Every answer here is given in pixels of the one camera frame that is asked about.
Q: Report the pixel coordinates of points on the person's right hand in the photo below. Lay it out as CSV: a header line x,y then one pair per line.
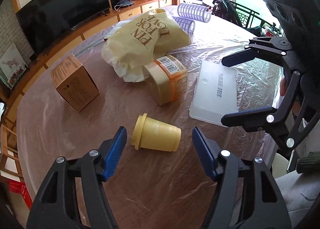
x,y
283,89

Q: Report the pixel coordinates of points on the small wooden side table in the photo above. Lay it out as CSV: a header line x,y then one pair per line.
x,y
10,163

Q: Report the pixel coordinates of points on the white flat plastic lid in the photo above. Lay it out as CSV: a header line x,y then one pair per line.
x,y
215,94

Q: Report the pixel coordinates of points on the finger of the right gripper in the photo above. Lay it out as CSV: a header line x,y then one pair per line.
x,y
265,118
270,49

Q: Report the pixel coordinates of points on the black stroller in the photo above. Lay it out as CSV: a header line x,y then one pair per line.
x,y
225,10

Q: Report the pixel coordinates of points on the wooden tv cabinet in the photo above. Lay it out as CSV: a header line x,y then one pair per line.
x,y
67,43

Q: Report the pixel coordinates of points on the orange labelled round tub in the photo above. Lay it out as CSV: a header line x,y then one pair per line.
x,y
167,79

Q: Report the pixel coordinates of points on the red plastic crate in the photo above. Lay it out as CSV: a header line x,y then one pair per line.
x,y
20,188

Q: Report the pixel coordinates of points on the yellow plastic cup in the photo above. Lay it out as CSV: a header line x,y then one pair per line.
x,y
156,135

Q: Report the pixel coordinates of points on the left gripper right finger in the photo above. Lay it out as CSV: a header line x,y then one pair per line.
x,y
246,194

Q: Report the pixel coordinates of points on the yellow paper bag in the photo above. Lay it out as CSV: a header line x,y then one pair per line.
x,y
142,40

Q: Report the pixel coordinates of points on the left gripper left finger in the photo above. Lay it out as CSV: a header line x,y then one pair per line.
x,y
56,202

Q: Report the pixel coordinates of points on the black flat screen television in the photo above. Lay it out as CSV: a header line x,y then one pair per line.
x,y
44,21

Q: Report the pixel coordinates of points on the brown cardboard box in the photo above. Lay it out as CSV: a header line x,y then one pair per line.
x,y
73,82

